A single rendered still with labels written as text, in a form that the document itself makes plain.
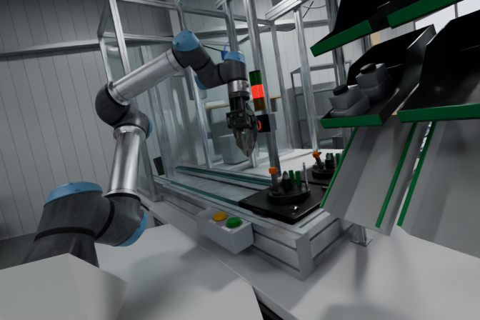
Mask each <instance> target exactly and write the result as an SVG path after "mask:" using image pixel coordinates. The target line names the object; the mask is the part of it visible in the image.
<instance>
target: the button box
mask: <svg viewBox="0 0 480 320"><path fill-rule="evenodd" d="M219 211H222V210H219V209H216V208H214V207H211V208H208V209H206V210H203V211H201V212H199V213H196V214H195V217H196V224H197V228H198V231H199V232H201V233H202V234H203V235H205V236H207V237H209V238H210V239H211V240H213V241H215V242H216V243H218V244H219V245H221V246H223V247H224V248H225V249H227V250H229V251H230V252H232V253H233V254H238V253H239V252H240V251H243V250H244V249H245V248H247V247H248V246H251V245H252V244H253V243H254V242H255V241H254V233H253V229H252V225H251V222H249V221H246V220H244V219H241V218H240V219H241V224H239V225H238V226H235V227H229V226H227V224H226V221H227V220H228V219H230V218H232V217H237V216H234V215H231V214H229V213H226V215H227V217H226V218H225V219H222V220H218V221H217V220H214V214H215V213H217V212H219Z"/></svg>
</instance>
